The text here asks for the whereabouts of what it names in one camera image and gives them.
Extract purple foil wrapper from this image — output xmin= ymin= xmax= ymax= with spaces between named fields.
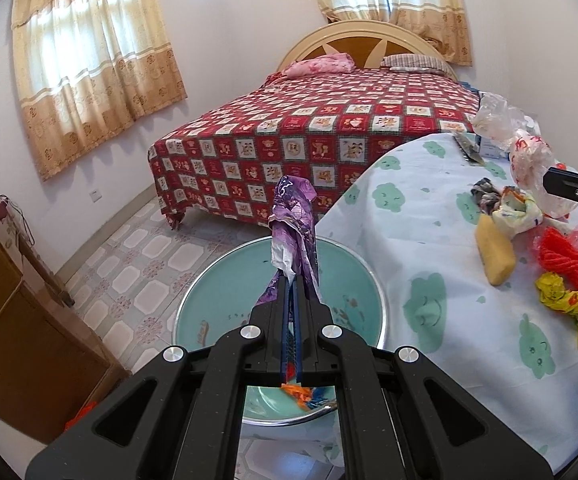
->
xmin=256 ymin=175 xmax=323 ymax=307

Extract teal enamel basin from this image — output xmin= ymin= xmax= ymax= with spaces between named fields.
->
xmin=175 ymin=237 xmax=388 ymax=429

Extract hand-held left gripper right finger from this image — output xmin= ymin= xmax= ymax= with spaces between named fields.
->
xmin=289 ymin=274 xmax=552 ymax=480

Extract white and yellow wrapper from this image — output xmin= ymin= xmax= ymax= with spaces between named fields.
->
xmin=491 ymin=186 xmax=544 ymax=235

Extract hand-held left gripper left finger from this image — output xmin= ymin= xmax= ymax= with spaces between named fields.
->
xmin=25 ymin=270 xmax=292 ymax=480

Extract cream wooden headboard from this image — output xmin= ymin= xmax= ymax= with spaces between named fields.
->
xmin=275 ymin=21 xmax=460 ymax=81

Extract wide beige patterned curtain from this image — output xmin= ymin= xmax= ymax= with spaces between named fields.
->
xmin=9 ymin=0 xmax=189 ymax=183

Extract orange crumpled wrapper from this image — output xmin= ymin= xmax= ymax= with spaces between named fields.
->
xmin=280 ymin=382 xmax=338 ymax=412

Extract tall white box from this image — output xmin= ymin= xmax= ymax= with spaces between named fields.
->
xmin=476 ymin=134 xmax=512 ymax=160

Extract yellow sponge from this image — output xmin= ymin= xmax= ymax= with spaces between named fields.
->
xmin=475 ymin=214 xmax=516 ymax=287

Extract pink pillow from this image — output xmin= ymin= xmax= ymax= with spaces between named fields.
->
xmin=284 ymin=52 xmax=355 ymax=80

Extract bed with red patterned quilt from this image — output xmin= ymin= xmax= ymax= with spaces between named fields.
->
xmin=148 ymin=67 xmax=480 ymax=232

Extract striped pillow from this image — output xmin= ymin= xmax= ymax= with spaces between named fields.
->
xmin=381 ymin=53 xmax=452 ymax=74

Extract white red print plastic bag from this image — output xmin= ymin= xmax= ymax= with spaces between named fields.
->
xmin=510 ymin=129 xmax=572 ymax=220

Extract brown wooden cabinet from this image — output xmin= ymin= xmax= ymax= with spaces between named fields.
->
xmin=0 ymin=195 xmax=133 ymax=446

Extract yellow crumpled wrapper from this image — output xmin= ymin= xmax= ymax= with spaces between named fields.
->
xmin=535 ymin=272 xmax=578 ymax=352

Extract red-orange mesh bag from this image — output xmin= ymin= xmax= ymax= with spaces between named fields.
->
xmin=539 ymin=226 xmax=578 ymax=295

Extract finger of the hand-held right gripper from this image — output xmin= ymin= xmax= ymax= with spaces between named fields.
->
xmin=543 ymin=166 xmax=578 ymax=231

